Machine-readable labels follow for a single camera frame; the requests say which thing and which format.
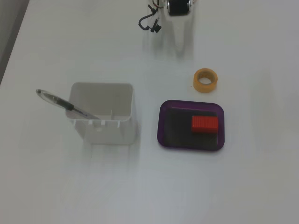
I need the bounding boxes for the purple metal tray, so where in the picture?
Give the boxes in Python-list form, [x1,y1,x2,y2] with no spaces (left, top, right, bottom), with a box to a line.
[156,99,225,154]

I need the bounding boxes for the red ribbed block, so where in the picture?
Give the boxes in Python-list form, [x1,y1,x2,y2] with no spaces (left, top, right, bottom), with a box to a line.
[191,115,219,134]

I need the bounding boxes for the black gripper cable with plug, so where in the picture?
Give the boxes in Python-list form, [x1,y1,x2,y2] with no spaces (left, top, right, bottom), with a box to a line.
[138,4,162,34]

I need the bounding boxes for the black clear ballpoint pen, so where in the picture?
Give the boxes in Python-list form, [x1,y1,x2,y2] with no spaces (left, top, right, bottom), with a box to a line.
[35,89,101,120]

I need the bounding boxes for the white plastic pen holder box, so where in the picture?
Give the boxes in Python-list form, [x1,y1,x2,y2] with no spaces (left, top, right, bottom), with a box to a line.
[64,82,137,146]

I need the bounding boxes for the yellow tape roll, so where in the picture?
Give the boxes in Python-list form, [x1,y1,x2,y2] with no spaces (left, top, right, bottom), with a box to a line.
[193,68,219,93]

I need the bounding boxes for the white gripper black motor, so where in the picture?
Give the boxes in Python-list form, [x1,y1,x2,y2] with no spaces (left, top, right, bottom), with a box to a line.
[163,0,196,56]

